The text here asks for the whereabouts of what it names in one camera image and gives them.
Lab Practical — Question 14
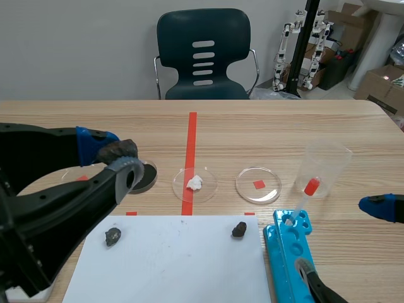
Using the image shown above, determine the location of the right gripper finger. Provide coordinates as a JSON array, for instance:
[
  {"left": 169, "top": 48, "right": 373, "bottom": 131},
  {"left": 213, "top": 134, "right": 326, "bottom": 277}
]
[
  {"left": 359, "top": 193, "right": 404, "bottom": 224},
  {"left": 294, "top": 257, "right": 350, "bottom": 303}
]

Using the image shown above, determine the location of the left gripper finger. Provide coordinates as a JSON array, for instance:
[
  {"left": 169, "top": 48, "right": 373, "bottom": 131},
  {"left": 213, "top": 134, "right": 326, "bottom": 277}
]
[{"left": 0, "top": 123, "right": 121, "bottom": 195}]

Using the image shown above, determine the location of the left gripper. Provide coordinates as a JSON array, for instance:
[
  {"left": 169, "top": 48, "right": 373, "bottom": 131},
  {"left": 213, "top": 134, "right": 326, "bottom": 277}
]
[{"left": 0, "top": 157, "right": 145, "bottom": 298}]

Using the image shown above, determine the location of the clear glass dish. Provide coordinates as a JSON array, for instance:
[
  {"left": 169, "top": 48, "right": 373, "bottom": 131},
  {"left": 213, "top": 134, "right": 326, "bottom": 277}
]
[
  {"left": 172, "top": 166, "right": 219, "bottom": 203},
  {"left": 235, "top": 166, "right": 283, "bottom": 205},
  {"left": 61, "top": 166, "right": 96, "bottom": 183}
]

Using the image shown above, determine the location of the turquoise rack with round holes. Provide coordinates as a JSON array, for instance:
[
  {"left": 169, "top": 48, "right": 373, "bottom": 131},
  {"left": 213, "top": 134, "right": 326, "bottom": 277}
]
[{"left": 263, "top": 209, "right": 316, "bottom": 303}]

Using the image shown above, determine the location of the dark grey flecked stone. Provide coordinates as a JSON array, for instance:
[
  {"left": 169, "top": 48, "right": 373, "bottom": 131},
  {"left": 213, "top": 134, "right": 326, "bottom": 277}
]
[{"left": 104, "top": 226, "right": 123, "bottom": 247}]

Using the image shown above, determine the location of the clear plastic beaker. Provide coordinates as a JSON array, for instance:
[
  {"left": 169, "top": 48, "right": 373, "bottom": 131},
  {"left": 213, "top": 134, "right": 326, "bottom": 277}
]
[{"left": 295, "top": 141, "right": 353, "bottom": 199}]

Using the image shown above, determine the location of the dropper with red bulb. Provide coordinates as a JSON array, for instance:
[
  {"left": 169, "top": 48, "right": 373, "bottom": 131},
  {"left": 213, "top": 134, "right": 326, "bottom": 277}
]
[{"left": 285, "top": 176, "right": 323, "bottom": 227}]

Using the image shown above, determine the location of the glass dish with black powder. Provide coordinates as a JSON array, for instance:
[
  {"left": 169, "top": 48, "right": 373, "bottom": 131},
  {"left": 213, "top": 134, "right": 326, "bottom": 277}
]
[{"left": 128, "top": 159, "right": 158, "bottom": 195}]

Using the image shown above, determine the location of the small dark brown stone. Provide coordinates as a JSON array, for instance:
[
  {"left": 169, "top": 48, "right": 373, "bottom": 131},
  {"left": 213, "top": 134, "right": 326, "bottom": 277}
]
[{"left": 232, "top": 221, "right": 248, "bottom": 239}]

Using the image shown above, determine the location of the white sheet of paper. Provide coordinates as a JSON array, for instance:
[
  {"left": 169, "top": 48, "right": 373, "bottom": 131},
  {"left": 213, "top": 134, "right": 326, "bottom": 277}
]
[{"left": 62, "top": 215, "right": 273, "bottom": 303}]

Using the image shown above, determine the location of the brown cardboard box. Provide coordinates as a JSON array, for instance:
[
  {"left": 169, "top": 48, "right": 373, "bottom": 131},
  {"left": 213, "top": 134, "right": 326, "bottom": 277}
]
[
  {"left": 353, "top": 64, "right": 404, "bottom": 116},
  {"left": 328, "top": 3, "right": 379, "bottom": 53}
]

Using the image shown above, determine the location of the white lump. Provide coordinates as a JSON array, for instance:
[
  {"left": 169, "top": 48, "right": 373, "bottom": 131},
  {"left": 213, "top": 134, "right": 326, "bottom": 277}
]
[{"left": 186, "top": 174, "right": 203, "bottom": 191}]

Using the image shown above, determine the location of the white wash basin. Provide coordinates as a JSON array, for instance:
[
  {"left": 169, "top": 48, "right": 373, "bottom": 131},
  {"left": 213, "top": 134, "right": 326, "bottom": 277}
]
[{"left": 348, "top": 0, "right": 404, "bottom": 91}]

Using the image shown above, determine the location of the black metal pole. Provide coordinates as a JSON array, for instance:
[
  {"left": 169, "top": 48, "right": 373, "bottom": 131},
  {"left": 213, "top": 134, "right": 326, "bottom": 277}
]
[{"left": 285, "top": 0, "right": 321, "bottom": 98}]

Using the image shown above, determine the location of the small white robot figure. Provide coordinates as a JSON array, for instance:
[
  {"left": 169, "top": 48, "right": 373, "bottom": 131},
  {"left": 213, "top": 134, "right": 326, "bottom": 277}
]
[
  {"left": 298, "top": 9, "right": 332, "bottom": 91},
  {"left": 273, "top": 9, "right": 306, "bottom": 92}
]

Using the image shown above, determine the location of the dark blue chair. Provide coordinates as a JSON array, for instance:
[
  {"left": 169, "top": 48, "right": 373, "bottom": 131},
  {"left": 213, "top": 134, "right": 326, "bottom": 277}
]
[{"left": 153, "top": 8, "right": 260, "bottom": 100}]

